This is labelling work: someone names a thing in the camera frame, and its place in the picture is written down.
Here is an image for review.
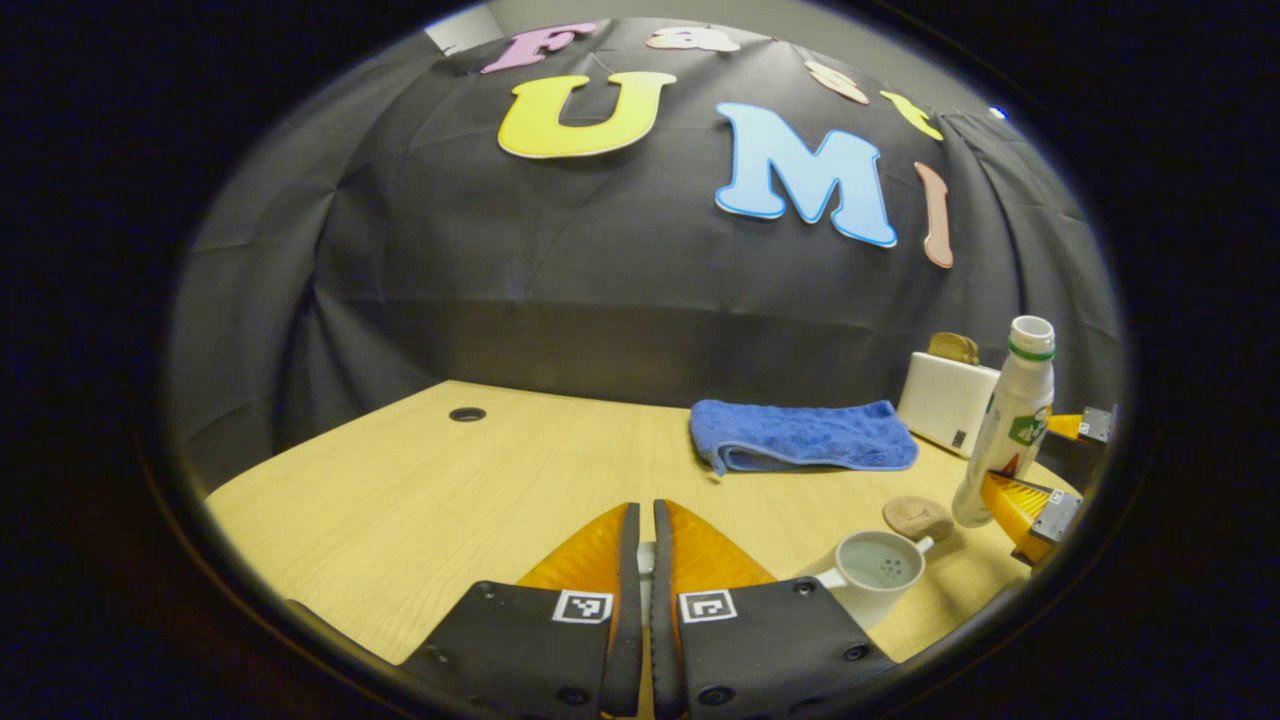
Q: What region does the white water bottle green label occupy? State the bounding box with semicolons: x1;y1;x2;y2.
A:
951;315;1056;528

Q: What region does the blue towel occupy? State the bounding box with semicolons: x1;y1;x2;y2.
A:
689;399;919;476

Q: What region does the white toaster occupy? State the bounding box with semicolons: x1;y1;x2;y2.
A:
896;351;1001;459

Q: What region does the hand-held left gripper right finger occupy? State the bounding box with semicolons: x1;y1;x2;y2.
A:
652;498;896;719

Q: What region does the round wooden coaster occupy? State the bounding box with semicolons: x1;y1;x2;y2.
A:
882;496;954;543

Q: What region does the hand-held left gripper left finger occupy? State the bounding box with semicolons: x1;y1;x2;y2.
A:
400;502;643;719

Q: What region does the black backdrop cloth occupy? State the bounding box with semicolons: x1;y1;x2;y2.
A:
170;18;1126;496

